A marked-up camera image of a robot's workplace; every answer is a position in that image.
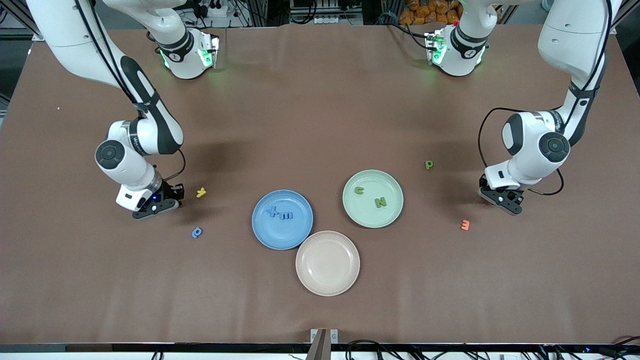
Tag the blue plate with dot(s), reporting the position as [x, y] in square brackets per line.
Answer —
[280, 235]

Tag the blue foam letter Q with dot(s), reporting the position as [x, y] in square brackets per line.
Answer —
[199, 234]

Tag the green foam letter P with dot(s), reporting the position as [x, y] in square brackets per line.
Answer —
[428, 165]

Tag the yellow foam letter Y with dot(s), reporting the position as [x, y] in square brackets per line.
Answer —
[201, 192]

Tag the green plate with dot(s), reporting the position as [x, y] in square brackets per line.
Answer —
[370, 215]

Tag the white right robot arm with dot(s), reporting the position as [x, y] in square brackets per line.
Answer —
[65, 30]

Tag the beige pink plate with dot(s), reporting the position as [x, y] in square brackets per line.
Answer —
[327, 263]

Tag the blue foam letter E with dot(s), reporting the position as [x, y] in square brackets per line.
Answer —
[286, 216]

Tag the grey metal bracket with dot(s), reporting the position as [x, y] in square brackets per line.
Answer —
[320, 345]

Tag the aluminium frame post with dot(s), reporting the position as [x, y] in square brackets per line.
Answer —
[36, 36]

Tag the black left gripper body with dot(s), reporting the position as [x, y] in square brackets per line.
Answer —
[515, 191]

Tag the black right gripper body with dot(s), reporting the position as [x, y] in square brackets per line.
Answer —
[168, 191]

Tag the white power strip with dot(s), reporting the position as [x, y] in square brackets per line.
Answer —
[215, 10]

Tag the orange foam letter E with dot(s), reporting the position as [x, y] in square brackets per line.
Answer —
[465, 225]

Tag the blue foam letter X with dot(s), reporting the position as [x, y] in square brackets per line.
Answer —
[272, 211]

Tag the black table edge rail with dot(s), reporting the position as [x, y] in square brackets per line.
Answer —
[150, 347]

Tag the bag of orange items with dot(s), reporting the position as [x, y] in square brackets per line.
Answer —
[425, 12]

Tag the green foam letter N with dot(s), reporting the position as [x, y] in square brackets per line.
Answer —
[381, 202]

